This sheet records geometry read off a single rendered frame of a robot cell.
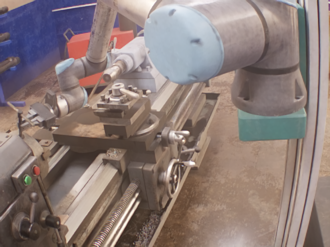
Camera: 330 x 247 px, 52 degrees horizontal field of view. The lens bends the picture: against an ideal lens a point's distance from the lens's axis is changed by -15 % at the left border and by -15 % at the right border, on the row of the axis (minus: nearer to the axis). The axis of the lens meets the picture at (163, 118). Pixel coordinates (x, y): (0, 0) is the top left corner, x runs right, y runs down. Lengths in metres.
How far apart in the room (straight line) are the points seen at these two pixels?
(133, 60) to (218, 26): 1.83
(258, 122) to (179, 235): 1.88
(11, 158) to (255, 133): 0.73
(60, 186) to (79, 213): 0.43
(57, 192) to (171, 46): 1.43
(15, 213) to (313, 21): 1.01
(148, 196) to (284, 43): 1.38
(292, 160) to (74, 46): 3.79
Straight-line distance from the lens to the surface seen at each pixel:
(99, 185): 1.75
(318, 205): 1.54
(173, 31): 0.63
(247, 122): 0.80
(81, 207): 1.63
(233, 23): 0.65
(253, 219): 2.69
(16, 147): 1.20
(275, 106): 0.79
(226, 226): 2.64
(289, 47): 0.78
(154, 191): 1.95
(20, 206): 1.18
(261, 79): 0.79
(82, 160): 2.18
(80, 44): 4.77
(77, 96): 1.58
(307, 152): 1.06
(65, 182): 2.03
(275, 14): 0.74
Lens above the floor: 1.83
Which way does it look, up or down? 27 degrees down
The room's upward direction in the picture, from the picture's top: 7 degrees counter-clockwise
